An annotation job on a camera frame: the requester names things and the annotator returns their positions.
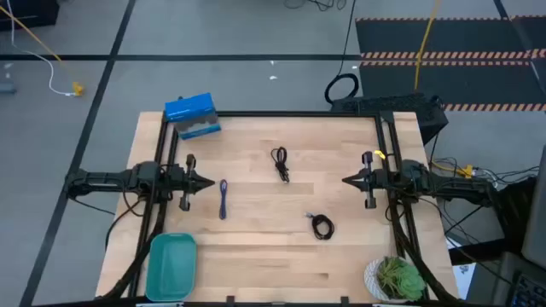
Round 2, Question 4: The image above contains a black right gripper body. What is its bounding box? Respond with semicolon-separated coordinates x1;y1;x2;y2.
361;150;388;210

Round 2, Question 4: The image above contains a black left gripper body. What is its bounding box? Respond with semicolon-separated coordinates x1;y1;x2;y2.
170;153;201;212

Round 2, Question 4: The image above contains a black usb-c cable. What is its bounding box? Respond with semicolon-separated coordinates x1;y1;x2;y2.
270;146;291;184
305;211;335;241

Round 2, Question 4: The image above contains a blue cardboard box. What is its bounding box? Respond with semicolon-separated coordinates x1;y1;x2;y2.
164;92;222;141

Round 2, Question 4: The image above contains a teal plastic tray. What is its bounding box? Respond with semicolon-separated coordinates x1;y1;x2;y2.
144;232;198;303

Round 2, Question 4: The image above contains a white patterned plant pot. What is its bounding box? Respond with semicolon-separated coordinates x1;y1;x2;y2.
363;258;410;304

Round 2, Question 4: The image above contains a green succulent plant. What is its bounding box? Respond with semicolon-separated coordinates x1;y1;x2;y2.
375;255;427;302

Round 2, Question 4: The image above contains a white paper sheet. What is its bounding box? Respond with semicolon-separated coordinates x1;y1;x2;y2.
451;262;477;299

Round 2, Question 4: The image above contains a black bag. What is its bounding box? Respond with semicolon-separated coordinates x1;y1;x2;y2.
490;177;538;252

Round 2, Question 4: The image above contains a black hazard-striped floor mat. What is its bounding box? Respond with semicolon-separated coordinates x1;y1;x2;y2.
355;15;546;113

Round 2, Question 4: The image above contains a black keyboard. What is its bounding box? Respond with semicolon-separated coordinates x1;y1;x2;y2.
509;272;546;307

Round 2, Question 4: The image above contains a black box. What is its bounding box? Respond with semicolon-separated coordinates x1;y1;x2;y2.
0;0;60;32

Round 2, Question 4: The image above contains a black bundled USB-C cable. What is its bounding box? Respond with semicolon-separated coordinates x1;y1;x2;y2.
270;146;291;184

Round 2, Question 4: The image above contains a black metal table frame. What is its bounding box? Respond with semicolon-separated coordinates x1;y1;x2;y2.
127;109;432;307

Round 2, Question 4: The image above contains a yellow plug with cable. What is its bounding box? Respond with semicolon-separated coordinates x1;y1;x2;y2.
430;160;474;179

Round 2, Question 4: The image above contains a black cable bundle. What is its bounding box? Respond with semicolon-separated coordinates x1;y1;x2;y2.
386;200;456;302
100;200;166;299

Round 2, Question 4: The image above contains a black looped floor cable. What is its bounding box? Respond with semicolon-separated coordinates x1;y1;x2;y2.
323;0;360;106

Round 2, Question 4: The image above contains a yellow floor cable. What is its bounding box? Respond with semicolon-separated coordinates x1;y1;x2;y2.
413;0;444;91
0;4;82;89

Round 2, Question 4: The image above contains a white floor cable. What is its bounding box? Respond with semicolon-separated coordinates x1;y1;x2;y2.
6;0;76;97

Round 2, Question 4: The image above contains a black cable tangle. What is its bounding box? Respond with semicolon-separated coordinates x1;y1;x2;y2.
283;0;347;13

